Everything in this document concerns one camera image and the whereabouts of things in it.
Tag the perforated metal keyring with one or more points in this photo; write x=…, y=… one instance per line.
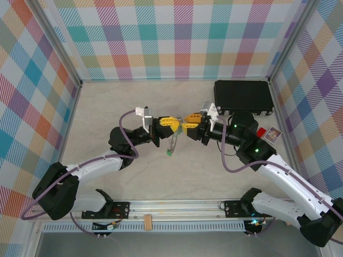
x=173, y=142

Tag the green key tags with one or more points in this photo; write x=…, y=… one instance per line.
x=168, y=153

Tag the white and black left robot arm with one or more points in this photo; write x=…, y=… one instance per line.
x=93, y=168

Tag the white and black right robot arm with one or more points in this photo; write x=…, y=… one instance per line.
x=276, y=207

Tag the small red block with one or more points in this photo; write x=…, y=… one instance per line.
x=261, y=132

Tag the black carrying case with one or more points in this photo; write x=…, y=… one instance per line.
x=241, y=93

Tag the small printed card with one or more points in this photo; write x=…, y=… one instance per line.
x=272, y=134

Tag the small wooden block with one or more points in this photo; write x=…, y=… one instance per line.
x=147, y=222

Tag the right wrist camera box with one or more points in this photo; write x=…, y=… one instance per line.
x=207, y=108

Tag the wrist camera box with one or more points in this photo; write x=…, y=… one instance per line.
x=207, y=108
x=147, y=119

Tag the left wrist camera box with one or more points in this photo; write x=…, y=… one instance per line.
x=147, y=119

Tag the aluminium side rail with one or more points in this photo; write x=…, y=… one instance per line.
x=66, y=134
x=286, y=150

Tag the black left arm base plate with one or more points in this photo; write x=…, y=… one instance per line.
x=120, y=210

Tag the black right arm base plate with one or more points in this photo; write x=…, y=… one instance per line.
x=233, y=208

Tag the aluminium mounting rail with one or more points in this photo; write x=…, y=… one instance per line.
x=174, y=210

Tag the aluminium corner post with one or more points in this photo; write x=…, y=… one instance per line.
x=58, y=42
x=291, y=40

